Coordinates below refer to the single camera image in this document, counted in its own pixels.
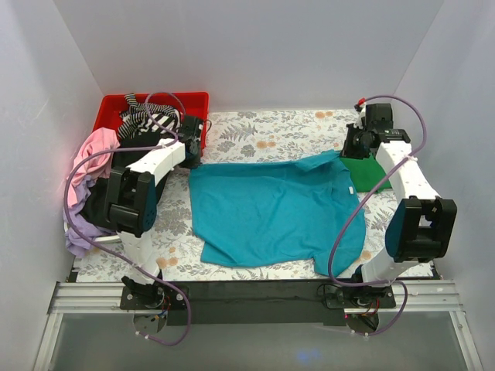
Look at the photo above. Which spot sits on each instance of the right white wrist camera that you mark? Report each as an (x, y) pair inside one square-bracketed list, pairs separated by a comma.
[(360, 108)]

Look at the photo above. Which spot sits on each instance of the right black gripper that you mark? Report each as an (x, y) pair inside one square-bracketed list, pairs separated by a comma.
[(351, 149)]

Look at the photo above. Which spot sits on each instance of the red plastic bin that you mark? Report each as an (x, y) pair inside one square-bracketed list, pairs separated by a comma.
[(191, 103)]

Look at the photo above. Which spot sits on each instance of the green folded t shirt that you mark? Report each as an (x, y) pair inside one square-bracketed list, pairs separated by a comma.
[(365, 173)]

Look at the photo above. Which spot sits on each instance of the black t shirt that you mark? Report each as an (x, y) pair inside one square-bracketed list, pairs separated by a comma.
[(126, 200)]

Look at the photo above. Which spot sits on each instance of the floral patterned table mat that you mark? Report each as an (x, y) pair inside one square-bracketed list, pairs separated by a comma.
[(247, 136)]

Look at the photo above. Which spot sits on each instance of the teal t shirt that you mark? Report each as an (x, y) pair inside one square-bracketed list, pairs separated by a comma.
[(259, 214)]

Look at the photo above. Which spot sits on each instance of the pink t shirt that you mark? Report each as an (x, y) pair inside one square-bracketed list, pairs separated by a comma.
[(99, 166)]

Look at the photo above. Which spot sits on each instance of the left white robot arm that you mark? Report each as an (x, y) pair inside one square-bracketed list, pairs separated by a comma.
[(141, 284)]

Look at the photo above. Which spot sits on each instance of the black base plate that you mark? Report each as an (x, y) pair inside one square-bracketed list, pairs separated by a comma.
[(261, 314)]

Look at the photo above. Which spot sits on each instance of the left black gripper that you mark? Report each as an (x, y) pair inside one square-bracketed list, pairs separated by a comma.
[(192, 157)]

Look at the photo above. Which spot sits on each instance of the aluminium mounting rail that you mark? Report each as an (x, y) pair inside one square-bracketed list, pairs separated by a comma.
[(418, 295)]

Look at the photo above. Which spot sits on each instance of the black white striped shirt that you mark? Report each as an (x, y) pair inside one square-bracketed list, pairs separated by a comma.
[(140, 118)]

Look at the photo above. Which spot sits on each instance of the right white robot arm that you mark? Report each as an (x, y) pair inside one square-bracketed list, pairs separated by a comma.
[(421, 227)]

